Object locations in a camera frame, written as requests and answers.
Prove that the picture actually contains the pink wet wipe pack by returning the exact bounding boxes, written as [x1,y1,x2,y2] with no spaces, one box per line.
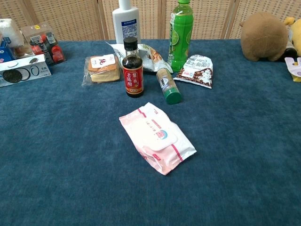
[119,102,197,176]

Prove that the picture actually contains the spice shaker green cap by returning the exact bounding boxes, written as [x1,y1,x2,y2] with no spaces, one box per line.
[156,67,182,105]

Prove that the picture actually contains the dark vinegar bottle red label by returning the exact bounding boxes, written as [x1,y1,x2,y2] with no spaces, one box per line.
[122,36,144,99]

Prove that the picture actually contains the silver nut snack bag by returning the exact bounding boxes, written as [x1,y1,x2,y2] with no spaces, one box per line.
[105,41,173,74]

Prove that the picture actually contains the white brown coffee bag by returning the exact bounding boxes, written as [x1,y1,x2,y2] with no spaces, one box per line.
[173,54,214,89]

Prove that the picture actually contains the packaged sliced cake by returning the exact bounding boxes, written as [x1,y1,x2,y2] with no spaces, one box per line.
[81,54,121,87]

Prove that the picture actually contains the green tea drink bottle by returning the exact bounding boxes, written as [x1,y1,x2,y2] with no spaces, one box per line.
[167,0,195,73]

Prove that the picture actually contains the blue table cloth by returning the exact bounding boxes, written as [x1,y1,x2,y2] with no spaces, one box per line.
[0,39,301,226]

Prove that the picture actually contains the white lotion bottle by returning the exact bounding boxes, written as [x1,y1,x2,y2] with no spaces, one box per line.
[112,0,142,45]

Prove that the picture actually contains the woven rattan folding screen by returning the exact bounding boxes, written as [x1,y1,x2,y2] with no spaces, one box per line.
[0,0,301,41]

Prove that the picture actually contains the clear box red black items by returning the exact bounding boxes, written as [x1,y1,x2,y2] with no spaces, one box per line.
[21,22,66,65]

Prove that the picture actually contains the oreo cookie box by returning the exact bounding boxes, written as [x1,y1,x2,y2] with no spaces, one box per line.
[0,54,53,88]

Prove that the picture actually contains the brown plush toy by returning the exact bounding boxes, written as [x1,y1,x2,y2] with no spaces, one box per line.
[239,12,290,62]

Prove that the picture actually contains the purple yellow small box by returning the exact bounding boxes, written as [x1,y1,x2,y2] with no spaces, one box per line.
[284,56,301,83]

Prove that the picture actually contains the blue white tissue pack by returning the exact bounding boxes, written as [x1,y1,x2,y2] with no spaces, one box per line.
[0,40,16,64]

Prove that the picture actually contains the white plastic bag package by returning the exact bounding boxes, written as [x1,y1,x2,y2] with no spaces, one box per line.
[0,18,25,49]

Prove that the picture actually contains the yellow plush toy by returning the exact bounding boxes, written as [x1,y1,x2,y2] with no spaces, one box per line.
[284,16,301,57]

